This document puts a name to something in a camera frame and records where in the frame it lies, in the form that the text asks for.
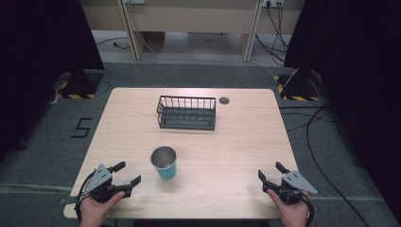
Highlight black stand base striped tape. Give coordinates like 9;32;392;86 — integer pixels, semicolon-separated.
56;69;105;100
273;69;323;102

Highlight black floor cable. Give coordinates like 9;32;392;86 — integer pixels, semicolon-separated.
278;105;372;227

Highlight black wire basket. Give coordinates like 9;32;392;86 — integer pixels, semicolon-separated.
156;95;218;131

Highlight black curtain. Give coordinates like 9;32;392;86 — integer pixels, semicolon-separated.
283;0;401;218
0;0;106;162

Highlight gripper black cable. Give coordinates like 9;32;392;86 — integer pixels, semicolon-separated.
299;192;316;227
74;169;97;223

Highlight person's left hand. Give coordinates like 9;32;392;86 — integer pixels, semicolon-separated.
79;179;127;227

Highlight beige wooden desk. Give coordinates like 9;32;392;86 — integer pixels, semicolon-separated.
78;0;306;62

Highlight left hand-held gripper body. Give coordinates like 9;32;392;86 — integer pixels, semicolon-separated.
82;164;133;203

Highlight teal metal cup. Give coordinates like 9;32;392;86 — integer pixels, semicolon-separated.
149;146;178;181

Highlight bundle of black cables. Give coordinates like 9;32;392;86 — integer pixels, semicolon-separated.
254;1;289;63

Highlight person's right hand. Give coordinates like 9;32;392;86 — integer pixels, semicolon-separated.
266;188;311;227

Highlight white wall socket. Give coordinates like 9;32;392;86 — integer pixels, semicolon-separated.
262;0;286;8

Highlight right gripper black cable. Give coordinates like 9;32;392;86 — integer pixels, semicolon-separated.
299;192;316;227

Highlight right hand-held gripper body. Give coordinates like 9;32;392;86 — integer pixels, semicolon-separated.
264;170;319;205

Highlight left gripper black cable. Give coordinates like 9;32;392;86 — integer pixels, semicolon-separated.
74;169;97;223

